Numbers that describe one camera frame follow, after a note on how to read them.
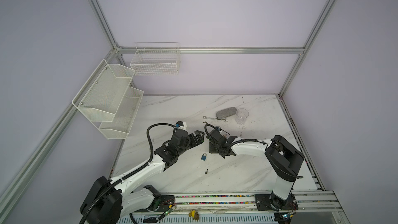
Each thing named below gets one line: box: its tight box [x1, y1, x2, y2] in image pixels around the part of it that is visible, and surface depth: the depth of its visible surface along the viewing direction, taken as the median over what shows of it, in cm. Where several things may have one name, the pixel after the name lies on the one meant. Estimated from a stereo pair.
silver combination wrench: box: [202, 115, 229, 123], surface depth 109 cm
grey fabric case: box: [215, 106, 238, 119], surface depth 109 cm
